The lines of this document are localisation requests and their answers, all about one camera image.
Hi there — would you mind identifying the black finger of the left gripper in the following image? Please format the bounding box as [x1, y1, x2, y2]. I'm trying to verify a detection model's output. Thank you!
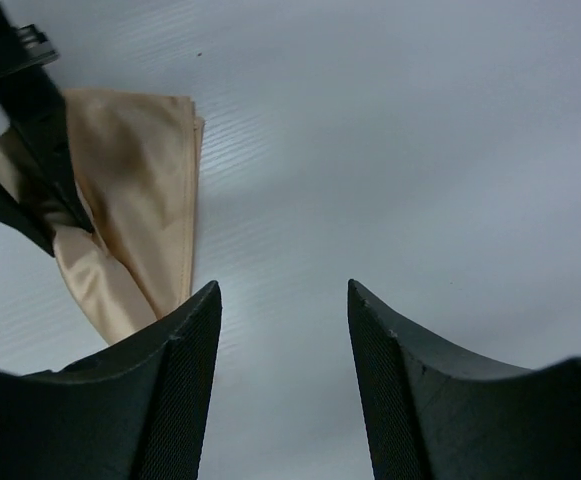
[0, 155, 58, 257]

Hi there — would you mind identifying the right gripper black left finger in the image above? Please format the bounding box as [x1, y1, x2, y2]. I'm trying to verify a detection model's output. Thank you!
[0, 282, 220, 479]

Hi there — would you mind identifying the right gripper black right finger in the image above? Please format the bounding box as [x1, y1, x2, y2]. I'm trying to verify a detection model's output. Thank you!
[347, 280, 581, 479]

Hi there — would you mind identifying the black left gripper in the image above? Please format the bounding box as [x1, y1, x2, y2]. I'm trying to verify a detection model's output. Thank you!
[0, 4, 93, 232]

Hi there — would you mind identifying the peach cloth napkin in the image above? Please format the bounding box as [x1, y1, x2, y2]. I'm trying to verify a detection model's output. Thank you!
[0, 89, 204, 344]

